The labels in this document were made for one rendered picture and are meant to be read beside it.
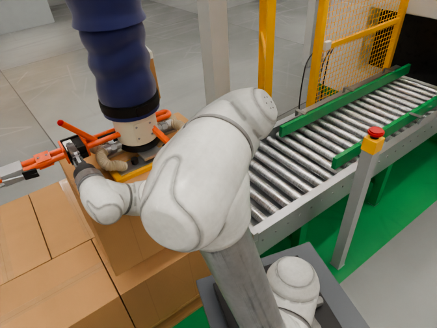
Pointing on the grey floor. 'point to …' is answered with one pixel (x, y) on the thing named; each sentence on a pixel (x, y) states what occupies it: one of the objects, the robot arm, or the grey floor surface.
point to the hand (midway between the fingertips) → (71, 150)
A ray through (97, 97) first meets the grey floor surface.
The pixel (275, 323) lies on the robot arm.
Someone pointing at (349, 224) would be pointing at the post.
